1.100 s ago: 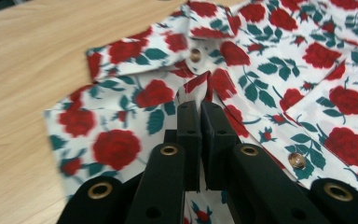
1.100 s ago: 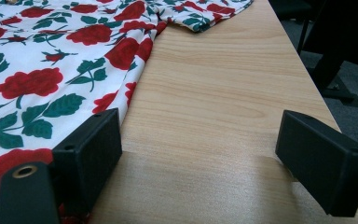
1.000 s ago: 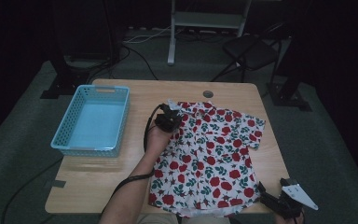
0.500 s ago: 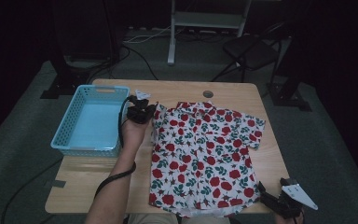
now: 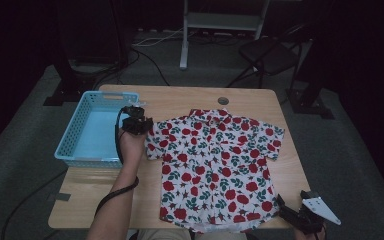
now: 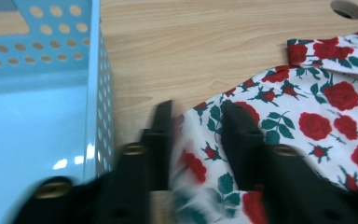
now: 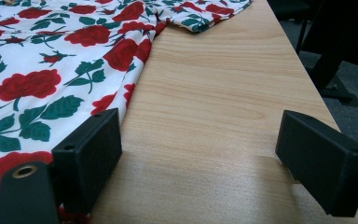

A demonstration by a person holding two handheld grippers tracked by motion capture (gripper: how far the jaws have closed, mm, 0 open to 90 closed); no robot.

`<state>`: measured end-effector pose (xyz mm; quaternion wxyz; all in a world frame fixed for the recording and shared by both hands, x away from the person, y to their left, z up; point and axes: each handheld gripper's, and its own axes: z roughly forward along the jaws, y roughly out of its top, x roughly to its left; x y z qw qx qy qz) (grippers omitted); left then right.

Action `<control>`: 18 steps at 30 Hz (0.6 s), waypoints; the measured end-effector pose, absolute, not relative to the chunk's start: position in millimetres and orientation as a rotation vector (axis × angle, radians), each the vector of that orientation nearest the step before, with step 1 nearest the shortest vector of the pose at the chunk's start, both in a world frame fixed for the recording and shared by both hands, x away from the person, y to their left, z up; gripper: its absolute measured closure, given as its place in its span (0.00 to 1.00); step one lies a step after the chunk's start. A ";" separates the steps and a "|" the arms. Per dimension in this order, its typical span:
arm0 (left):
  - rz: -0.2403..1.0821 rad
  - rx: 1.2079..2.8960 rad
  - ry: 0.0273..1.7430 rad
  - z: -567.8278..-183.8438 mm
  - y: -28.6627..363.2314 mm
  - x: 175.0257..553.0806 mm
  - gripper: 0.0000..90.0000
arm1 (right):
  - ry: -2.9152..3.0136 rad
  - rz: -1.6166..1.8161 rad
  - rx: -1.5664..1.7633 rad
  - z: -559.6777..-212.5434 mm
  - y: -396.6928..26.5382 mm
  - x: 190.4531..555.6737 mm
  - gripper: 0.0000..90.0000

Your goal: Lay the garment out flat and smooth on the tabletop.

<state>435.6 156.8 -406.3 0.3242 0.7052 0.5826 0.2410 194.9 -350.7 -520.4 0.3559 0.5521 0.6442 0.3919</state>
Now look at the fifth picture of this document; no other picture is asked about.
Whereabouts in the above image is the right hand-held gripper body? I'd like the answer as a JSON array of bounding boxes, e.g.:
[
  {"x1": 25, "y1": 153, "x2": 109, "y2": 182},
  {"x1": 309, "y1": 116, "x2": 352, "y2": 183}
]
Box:
[{"x1": 289, "y1": 189, "x2": 343, "y2": 234}]

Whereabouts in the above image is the black folding chair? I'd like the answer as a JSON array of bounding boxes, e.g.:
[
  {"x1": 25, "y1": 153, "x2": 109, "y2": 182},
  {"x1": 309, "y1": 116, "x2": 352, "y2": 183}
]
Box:
[{"x1": 226, "y1": 23, "x2": 303, "y2": 89}]

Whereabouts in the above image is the person's right hand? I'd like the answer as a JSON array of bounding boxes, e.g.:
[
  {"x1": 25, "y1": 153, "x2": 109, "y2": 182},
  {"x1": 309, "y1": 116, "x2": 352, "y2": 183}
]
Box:
[{"x1": 293, "y1": 224, "x2": 328, "y2": 240}]

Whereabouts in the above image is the person's left hand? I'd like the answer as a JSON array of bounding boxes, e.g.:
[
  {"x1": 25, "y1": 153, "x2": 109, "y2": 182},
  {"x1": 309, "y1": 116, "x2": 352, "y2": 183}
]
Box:
[{"x1": 117, "y1": 128, "x2": 148, "y2": 168}]

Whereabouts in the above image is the white metal frame desk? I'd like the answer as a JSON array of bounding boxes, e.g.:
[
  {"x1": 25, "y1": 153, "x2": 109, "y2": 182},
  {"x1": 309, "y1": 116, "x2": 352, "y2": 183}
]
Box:
[{"x1": 179, "y1": 0, "x2": 271, "y2": 70}]

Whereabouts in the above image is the light blue plastic basket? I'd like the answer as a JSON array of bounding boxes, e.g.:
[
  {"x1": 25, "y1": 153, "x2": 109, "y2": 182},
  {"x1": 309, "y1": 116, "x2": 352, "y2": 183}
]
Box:
[{"x1": 53, "y1": 90, "x2": 140, "y2": 169}]

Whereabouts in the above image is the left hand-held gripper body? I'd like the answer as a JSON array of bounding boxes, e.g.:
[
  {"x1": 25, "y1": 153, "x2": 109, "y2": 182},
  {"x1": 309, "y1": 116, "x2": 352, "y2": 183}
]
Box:
[{"x1": 121, "y1": 101, "x2": 154, "y2": 136}]

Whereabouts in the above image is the black floor cable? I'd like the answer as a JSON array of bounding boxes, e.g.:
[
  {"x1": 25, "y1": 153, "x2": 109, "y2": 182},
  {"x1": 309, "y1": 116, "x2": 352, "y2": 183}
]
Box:
[
  {"x1": 131, "y1": 48, "x2": 171, "y2": 87},
  {"x1": 0, "y1": 168, "x2": 68, "y2": 240}
]

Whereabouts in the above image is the white floor cable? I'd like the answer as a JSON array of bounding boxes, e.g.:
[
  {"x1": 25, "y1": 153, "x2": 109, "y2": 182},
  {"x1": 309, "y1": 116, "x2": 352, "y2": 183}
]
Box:
[{"x1": 133, "y1": 28, "x2": 194, "y2": 48}]

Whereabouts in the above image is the black equipment stand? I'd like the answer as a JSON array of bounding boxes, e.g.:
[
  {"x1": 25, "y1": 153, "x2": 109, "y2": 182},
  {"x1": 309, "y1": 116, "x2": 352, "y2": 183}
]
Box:
[
  {"x1": 286, "y1": 39, "x2": 336, "y2": 120},
  {"x1": 43, "y1": 0, "x2": 138, "y2": 107}
]

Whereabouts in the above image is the rose print white shirt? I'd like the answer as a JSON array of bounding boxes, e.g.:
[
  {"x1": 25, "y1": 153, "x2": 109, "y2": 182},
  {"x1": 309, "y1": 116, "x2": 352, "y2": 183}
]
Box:
[{"x1": 145, "y1": 108, "x2": 286, "y2": 234}]

